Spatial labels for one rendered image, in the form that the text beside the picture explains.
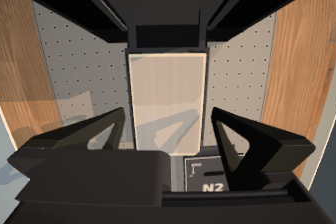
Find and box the grey perforated base plate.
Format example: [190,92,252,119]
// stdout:
[30,0,278,191]

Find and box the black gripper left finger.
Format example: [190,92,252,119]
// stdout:
[21,107,126,149]

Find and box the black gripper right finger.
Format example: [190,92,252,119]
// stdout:
[211,107,316,190]

